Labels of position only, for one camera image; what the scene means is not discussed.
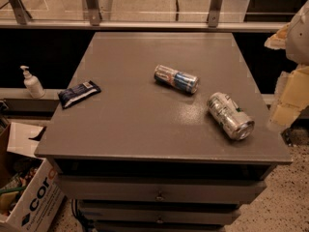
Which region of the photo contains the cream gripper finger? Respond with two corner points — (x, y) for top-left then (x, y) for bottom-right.
(265, 23), (290, 50)
(267, 65), (309, 131)

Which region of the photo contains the blue silver redbull can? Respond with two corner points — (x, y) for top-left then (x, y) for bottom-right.
(154, 65), (199, 94)

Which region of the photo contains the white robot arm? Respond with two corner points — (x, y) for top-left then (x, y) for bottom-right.
(265, 1), (309, 131)

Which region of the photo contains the silver green soda can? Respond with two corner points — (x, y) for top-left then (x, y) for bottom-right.
(207, 92), (255, 140)

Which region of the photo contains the grey drawer cabinet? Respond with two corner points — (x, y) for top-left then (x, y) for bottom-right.
(36, 33), (291, 232)

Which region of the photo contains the dark blue snack packet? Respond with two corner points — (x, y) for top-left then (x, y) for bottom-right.
(58, 80), (101, 109)

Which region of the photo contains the white pump dispenser bottle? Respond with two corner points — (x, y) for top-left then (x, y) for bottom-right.
(20, 66), (45, 99)

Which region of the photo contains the white cardboard box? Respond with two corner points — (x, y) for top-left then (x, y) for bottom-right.
(0, 122), (65, 232)

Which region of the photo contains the metal railing frame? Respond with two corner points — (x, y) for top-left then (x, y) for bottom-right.
(0, 0), (309, 34)

